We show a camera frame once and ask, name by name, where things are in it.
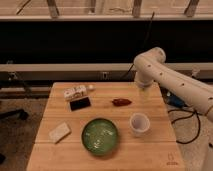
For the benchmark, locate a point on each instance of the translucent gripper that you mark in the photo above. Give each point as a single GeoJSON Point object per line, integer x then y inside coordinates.
{"type": "Point", "coordinates": [145, 93]}

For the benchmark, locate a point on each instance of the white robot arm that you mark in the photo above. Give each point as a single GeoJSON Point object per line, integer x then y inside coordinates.
{"type": "Point", "coordinates": [150, 67]}

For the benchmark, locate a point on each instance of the white ceramic cup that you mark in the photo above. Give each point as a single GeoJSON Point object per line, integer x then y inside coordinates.
{"type": "Point", "coordinates": [139, 124]}

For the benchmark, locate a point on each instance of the blue box on floor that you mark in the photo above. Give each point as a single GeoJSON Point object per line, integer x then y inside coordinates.
{"type": "Point", "coordinates": [175, 101]}

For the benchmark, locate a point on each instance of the green plate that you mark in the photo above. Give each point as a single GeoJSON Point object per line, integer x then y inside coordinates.
{"type": "Point", "coordinates": [100, 136]}

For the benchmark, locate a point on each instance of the black rectangular block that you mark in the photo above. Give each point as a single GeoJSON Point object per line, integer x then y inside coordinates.
{"type": "Point", "coordinates": [79, 104]}

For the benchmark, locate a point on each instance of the white patterned box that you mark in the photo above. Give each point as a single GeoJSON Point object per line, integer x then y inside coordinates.
{"type": "Point", "coordinates": [75, 92]}

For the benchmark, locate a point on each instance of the beige sponge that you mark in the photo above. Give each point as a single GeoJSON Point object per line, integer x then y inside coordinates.
{"type": "Point", "coordinates": [59, 132]}

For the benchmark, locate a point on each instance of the office chair base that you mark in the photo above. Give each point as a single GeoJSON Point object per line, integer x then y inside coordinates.
{"type": "Point", "coordinates": [22, 114]}

